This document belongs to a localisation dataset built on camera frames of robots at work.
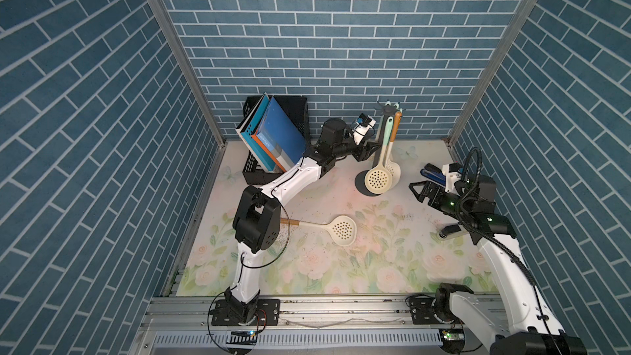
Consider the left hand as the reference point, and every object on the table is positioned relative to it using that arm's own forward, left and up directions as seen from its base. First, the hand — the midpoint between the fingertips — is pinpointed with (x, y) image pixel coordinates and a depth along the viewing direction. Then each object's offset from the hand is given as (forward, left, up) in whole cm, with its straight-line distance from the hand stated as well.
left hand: (381, 141), depth 82 cm
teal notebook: (+3, +46, -2) cm, 46 cm away
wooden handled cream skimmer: (-19, +13, -27) cm, 35 cm away
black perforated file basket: (+23, +30, -3) cm, 38 cm away
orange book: (+2, +40, -9) cm, 41 cm away
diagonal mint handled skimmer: (-5, -2, -16) cm, 17 cm away
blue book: (+19, +38, -16) cm, 45 cm away
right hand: (-15, -12, -7) cm, 21 cm away
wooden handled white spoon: (+1, -8, -14) cm, 16 cm away
